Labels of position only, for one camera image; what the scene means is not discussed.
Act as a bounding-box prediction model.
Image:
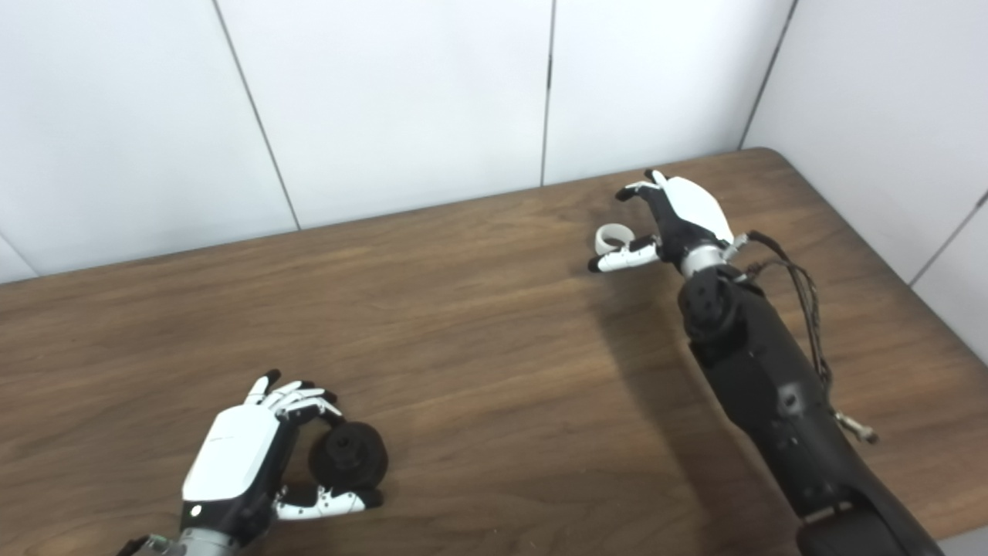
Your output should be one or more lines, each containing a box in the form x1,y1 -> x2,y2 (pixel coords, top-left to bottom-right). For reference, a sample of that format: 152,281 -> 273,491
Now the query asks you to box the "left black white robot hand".
180,369 -> 384,541

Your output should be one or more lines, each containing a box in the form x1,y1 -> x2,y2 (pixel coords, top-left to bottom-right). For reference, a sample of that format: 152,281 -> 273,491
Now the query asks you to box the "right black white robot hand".
588,169 -> 736,275

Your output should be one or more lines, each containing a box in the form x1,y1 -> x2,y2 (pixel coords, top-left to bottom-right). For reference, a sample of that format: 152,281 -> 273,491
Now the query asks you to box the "white ring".
594,223 -> 636,256

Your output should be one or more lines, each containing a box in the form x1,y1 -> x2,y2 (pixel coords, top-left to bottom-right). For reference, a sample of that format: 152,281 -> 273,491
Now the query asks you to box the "round black part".
308,422 -> 389,490

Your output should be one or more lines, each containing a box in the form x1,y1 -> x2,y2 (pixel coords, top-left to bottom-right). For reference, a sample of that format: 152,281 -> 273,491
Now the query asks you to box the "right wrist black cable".
726,229 -> 881,445

